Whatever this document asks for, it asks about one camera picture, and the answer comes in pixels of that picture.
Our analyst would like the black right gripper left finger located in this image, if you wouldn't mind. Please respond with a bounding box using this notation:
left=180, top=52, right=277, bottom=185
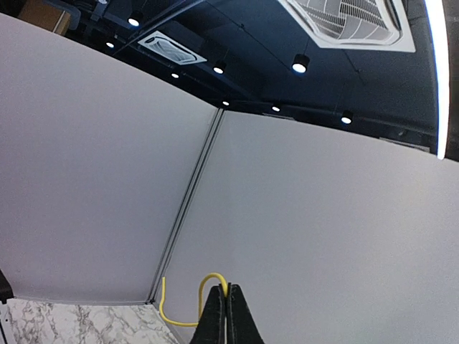
left=190, top=285, right=226, bottom=344

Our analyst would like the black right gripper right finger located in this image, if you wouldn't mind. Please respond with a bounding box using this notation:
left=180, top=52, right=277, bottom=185
left=226, top=284, right=265, bottom=344

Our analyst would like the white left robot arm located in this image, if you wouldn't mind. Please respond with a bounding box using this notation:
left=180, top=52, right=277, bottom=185
left=0, top=271, right=14, bottom=305

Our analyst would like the round ceiling spotlight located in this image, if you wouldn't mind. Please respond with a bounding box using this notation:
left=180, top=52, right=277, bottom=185
left=291, top=54, right=310, bottom=74

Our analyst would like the small ceiling air vent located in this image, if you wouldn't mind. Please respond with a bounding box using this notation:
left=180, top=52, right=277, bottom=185
left=138, top=31, right=207, bottom=65

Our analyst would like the large ceiling air vent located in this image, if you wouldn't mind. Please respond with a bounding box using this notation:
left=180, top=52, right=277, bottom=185
left=280, top=0, right=416, bottom=53

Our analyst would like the cardboard box on ceiling ledge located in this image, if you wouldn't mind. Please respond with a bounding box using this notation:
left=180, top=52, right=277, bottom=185
left=18, top=0, right=71, bottom=36

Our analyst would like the linear ceiling light strip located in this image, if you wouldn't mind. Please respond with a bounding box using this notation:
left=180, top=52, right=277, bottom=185
left=425, top=0, right=450, bottom=160

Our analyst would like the left corner aluminium post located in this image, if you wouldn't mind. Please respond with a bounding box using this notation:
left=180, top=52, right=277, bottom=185
left=146, top=108, right=224, bottom=305

